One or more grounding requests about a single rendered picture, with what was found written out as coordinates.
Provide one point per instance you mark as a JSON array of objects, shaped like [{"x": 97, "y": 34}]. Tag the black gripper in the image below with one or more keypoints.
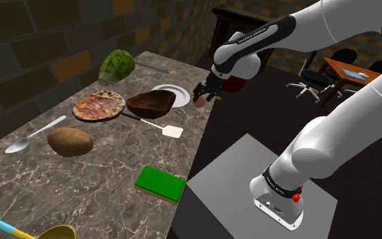
[{"x": 211, "y": 83}]

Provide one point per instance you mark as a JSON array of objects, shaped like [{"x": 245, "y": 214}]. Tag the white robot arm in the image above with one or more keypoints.
[{"x": 329, "y": 139}]

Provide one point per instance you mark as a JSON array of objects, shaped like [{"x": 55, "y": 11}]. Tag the brown egg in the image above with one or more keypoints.
[{"x": 198, "y": 103}]

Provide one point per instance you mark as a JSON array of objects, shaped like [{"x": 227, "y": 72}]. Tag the white plate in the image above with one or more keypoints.
[{"x": 181, "y": 96}]

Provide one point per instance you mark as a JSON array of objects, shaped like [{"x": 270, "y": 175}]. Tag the dark red round object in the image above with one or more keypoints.
[{"x": 235, "y": 84}]

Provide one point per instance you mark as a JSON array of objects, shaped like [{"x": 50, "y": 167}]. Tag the brown wooden bowl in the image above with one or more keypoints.
[{"x": 151, "y": 104}]

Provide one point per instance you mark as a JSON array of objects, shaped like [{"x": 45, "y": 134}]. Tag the silver knife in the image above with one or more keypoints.
[{"x": 152, "y": 68}]

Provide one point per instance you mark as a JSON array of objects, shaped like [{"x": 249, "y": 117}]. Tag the dark wooden cabinet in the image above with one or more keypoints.
[{"x": 223, "y": 29}]

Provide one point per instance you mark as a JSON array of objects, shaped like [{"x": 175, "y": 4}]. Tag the green lettuce head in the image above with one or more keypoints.
[{"x": 116, "y": 66}]

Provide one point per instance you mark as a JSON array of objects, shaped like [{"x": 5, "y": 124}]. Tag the grey robot stand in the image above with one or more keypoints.
[{"x": 230, "y": 185}]

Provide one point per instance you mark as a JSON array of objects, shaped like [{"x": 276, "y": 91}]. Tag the green and yellow sponge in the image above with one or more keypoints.
[{"x": 161, "y": 182}]

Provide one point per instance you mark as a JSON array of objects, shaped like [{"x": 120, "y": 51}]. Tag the pizza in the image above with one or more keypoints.
[{"x": 98, "y": 106}]

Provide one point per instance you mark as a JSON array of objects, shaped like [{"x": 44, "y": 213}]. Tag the black office chair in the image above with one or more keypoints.
[
  {"x": 314, "y": 77},
  {"x": 344, "y": 56},
  {"x": 381, "y": 65}
]

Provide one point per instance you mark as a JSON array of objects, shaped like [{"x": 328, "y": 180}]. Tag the orange wooden desk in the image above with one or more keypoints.
[{"x": 338, "y": 68}]

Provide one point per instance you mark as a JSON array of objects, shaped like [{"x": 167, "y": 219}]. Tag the brown potato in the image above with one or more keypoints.
[{"x": 70, "y": 141}]

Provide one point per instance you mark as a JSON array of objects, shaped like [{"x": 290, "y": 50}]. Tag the silver spoon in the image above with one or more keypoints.
[{"x": 18, "y": 145}]

